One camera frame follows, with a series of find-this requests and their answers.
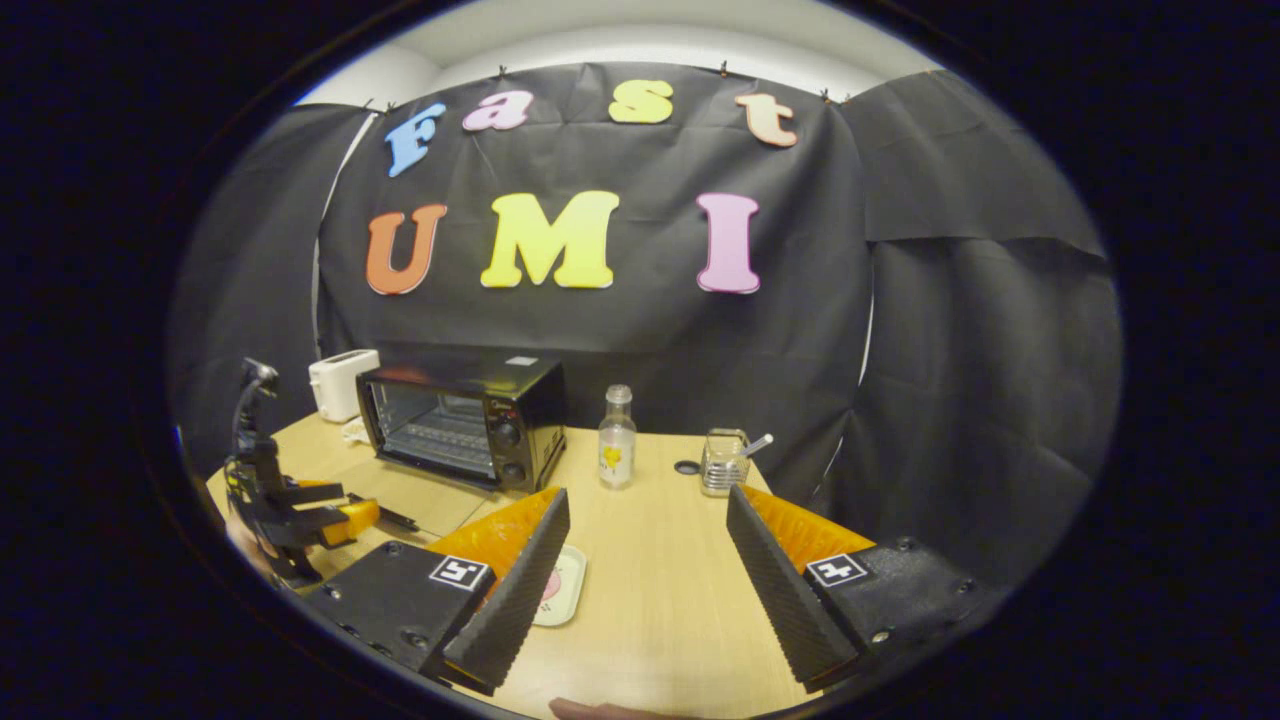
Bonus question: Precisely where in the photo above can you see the wire mesh cup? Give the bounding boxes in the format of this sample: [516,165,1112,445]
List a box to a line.
[700,428,751,498]

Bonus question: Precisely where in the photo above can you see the clear glass bottle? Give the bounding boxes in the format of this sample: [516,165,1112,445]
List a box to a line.
[598,385,638,490]

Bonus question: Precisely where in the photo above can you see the black backdrop cloth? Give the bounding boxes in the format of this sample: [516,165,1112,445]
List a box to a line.
[170,62,1123,591]

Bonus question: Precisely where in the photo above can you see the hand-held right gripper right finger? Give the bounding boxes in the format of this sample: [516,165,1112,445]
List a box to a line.
[726,484,1007,694]

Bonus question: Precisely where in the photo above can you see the black electric oven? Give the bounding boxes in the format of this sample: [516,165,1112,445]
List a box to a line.
[356,355,567,493]

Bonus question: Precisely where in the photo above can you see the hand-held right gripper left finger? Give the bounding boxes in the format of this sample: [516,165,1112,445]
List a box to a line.
[300,487,572,697]

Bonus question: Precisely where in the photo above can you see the white toaster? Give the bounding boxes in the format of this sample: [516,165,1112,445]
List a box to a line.
[308,349,381,423]

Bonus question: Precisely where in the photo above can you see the pale food tray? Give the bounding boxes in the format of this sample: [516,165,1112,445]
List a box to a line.
[530,545,588,628]

